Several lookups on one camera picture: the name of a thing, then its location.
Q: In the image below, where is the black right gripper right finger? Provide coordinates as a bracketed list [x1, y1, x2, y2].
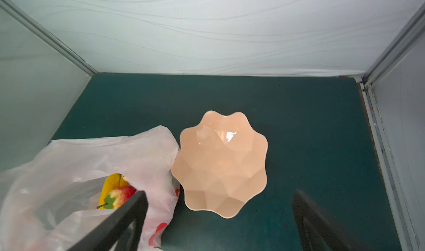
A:
[292, 189, 373, 251]

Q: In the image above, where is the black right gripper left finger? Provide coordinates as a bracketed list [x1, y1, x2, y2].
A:
[70, 191, 148, 251]

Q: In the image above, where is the red yellow peach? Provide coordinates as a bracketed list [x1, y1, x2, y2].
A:
[97, 186, 137, 210]

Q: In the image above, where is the yellow banana bunch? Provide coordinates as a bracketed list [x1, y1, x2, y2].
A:
[97, 174, 130, 210]

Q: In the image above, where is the pink plastic bag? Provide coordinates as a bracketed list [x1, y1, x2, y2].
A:
[1, 126, 179, 251]

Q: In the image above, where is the green table mat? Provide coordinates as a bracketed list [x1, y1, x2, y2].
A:
[54, 73, 401, 251]

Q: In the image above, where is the peach scalloped fruit bowl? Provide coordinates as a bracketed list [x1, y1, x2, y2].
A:
[171, 110, 269, 219]

